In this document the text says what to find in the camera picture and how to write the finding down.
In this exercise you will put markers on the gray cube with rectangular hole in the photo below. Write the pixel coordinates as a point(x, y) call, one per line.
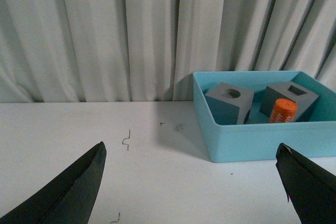
point(304, 98)

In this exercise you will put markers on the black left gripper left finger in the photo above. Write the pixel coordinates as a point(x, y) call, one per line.
point(69, 197)

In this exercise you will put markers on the gray cube with round hole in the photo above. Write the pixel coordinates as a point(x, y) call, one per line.
point(229, 104)

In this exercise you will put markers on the light blue plastic box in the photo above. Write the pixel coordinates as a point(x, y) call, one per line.
point(258, 140)

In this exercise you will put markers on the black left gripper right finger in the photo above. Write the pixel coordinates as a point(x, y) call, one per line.
point(309, 187)

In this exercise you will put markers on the orange cylinder with white digits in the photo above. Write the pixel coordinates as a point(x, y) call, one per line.
point(283, 111)

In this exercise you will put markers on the white pleated curtain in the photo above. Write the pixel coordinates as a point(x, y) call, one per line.
point(147, 50)

